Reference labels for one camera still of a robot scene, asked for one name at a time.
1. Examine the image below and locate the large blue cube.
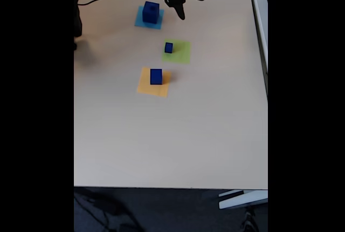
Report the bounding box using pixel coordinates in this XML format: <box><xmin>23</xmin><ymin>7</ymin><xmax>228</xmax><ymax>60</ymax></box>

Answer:
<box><xmin>142</xmin><ymin>1</ymin><xmax>161</xmax><ymax>25</ymax></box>

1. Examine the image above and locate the blue paper square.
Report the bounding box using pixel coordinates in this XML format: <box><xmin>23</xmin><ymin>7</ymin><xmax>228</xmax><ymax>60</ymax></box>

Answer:
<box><xmin>134</xmin><ymin>5</ymin><xmax>165</xmax><ymax>30</ymax></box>

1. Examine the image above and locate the white table foot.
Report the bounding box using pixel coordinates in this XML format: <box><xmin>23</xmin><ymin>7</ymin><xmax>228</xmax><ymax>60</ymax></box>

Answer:
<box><xmin>218</xmin><ymin>189</ymin><xmax>268</xmax><ymax>210</ymax></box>

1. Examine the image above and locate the medium blue cube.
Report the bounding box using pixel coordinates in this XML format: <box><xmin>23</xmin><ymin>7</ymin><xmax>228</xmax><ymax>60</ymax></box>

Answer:
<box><xmin>149</xmin><ymin>68</ymin><xmax>163</xmax><ymax>85</ymax></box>

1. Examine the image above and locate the white neighbouring desk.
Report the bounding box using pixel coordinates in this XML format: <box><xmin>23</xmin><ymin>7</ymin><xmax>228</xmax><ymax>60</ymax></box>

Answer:
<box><xmin>247</xmin><ymin>0</ymin><xmax>268</xmax><ymax>99</ymax></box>

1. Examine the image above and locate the orange paper square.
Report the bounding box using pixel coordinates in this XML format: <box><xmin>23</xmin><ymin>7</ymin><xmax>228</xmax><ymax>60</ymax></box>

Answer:
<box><xmin>136</xmin><ymin>66</ymin><xmax>172</xmax><ymax>98</ymax></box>

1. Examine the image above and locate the green paper square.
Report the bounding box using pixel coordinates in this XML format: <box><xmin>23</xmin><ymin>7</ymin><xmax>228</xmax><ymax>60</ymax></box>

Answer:
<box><xmin>161</xmin><ymin>38</ymin><xmax>192</xmax><ymax>65</ymax></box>

